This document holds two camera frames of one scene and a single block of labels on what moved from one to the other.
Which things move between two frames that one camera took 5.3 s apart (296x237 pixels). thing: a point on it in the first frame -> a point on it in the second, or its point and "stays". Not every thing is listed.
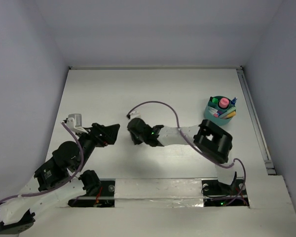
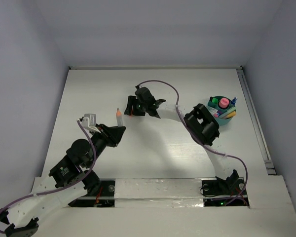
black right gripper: [136, 139] -> [132, 100]
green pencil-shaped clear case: [230, 110] stays
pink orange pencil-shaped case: [231, 114] stays
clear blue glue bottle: [234, 101] stays
